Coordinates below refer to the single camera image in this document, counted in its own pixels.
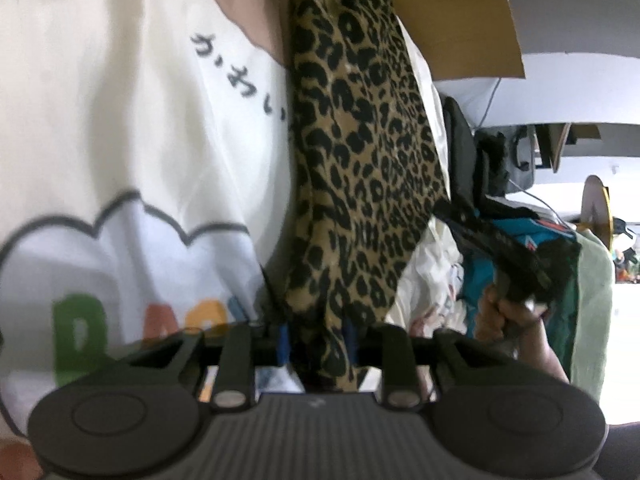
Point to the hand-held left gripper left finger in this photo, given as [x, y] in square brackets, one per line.
[283, 345]

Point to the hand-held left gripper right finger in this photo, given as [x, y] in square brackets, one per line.
[350, 344]

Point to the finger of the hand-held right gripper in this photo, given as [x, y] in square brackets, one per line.
[462, 222]

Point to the leopard print skirt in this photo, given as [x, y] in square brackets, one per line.
[360, 160]

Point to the person's right hand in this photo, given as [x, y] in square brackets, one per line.
[505, 312]

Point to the black clothing on chair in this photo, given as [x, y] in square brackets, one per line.
[492, 170]

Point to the cream printed cloth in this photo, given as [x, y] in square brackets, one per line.
[435, 280]

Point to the black chair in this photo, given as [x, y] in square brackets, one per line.
[460, 150]

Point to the light green cloth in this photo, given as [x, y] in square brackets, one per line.
[592, 310]

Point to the round yellow wooden disc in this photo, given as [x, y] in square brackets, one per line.
[597, 210]

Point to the teal printed garment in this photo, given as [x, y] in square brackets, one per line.
[530, 340]

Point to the grey bag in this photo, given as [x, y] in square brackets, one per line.
[521, 155]

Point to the cardboard pieces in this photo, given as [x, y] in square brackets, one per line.
[565, 142]

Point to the brown cardboard box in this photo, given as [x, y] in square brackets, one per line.
[450, 15]

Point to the white printed bed sheet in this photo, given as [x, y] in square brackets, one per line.
[125, 160]

